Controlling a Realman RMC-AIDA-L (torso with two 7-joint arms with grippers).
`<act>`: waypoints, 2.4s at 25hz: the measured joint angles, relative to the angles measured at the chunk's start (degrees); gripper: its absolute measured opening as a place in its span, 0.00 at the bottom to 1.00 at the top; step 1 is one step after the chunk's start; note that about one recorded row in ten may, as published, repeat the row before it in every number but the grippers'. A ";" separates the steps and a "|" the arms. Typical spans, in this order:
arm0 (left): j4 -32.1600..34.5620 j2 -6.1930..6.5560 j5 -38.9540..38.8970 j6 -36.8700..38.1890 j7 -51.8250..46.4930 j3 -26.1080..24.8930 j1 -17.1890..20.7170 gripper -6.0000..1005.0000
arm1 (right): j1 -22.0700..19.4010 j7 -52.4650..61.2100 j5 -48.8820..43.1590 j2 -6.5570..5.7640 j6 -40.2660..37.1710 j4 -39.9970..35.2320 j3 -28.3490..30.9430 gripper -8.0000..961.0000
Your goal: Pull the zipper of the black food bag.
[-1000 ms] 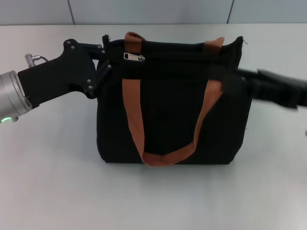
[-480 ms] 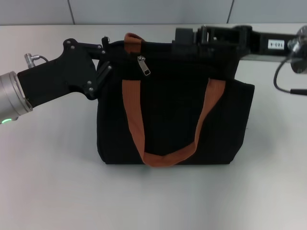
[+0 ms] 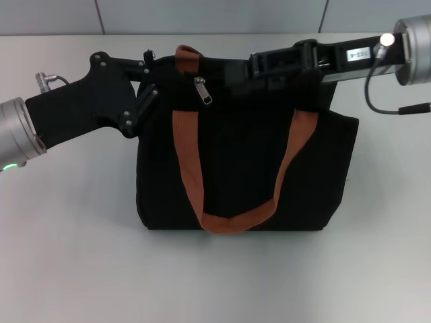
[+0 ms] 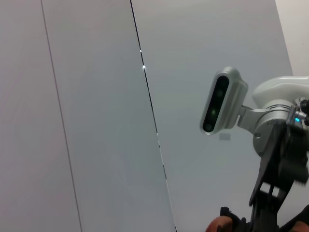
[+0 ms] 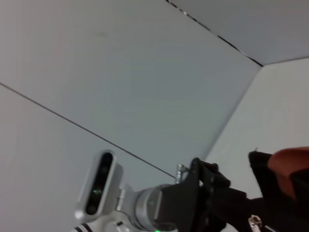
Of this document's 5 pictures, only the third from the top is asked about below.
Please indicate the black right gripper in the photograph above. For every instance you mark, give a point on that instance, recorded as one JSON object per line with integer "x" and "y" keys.
{"x": 336, "y": 57}

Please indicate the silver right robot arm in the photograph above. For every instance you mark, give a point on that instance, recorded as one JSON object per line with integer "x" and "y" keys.
{"x": 417, "y": 50}

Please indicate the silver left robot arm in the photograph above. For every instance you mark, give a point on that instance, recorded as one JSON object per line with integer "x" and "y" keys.
{"x": 17, "y": 131}

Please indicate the silver zipper pull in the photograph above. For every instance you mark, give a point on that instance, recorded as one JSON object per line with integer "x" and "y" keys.
{"x": 204, "y": 96}

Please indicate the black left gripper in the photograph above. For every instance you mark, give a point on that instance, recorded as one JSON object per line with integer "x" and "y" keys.
{"x": 84, "y": 104}

